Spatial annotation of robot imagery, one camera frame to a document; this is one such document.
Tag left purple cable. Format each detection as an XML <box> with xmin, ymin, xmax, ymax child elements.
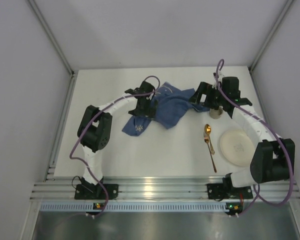
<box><xmin>69</xmin><ymin>75</ymin><xmax>161</xmax><ymax>218</ymax></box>

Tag aluminium frame rail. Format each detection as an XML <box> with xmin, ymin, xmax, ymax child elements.
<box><xmin>28</xmin><ymin>176</ymin><xmax>300</xmax><ymax>202</ymax></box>

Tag purple cable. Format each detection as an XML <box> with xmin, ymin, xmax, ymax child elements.
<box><xmin>69</xmin><ymin>75</ymin><xmax>161</xmax><ymax>218</ymax></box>
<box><xmin>213</xmin><ymin>58</ymin><xmax>296</xmax><ymax>217</ymax></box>

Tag copper spoon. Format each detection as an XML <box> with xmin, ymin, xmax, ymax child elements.
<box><xmin>203</xmin><ymin>124</ymin><xmax>218</xmax><ymax>174</ymax></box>

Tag copper fork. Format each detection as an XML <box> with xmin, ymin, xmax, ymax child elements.
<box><xmin>203</xmin><ymin>132</ymin><xmax>215</xmax><ymax>155</ymax></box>

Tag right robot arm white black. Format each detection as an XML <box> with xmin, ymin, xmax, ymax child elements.
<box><xmin>189</xmin><ymin>76</ymin><xmax>296</xmax><ymax>189</ymax></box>

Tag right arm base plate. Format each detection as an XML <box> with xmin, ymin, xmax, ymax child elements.
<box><xmin>206</xmin><ymin>183</ymin><xmax>253</xmax><ymax>202</ymax></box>

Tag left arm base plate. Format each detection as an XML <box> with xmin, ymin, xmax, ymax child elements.
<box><xmin>74</xmin><ymin>183</ymin><xmax>119</xmax><ymax>200</ymax></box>

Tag white paper plate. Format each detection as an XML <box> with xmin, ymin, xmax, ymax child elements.
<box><xmin>219</xmin><ymin>128</ymin><xmax>255</xmax><ymax>167</ymax></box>

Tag small beige cup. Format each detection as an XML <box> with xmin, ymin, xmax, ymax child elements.
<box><xmin>209</xmin><ymin>106</ymin><xmax>224</xmax><ymax>120</ymax></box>

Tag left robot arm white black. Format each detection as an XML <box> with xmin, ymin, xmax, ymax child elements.
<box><xmin>70</xmin><ymin>80</ymin><xmax>159</xmax><ymax>196</ymax></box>

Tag slotted cable duct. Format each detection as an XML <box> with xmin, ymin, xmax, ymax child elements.
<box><xmin>40</xmin><ymin>202</ymin><xmax>242</xmax><ymax>213</ymax></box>

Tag blue cloth placemat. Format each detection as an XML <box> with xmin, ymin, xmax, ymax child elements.
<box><xmin>122</xmin><ymin>82</ymin><xmax>209</xmax><ymax>137</ymax></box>

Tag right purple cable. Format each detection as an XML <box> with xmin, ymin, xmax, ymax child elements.
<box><xmin>213</xmin><ymin>58</ymin><xmax>296</xmax><ymax>217</ymax></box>

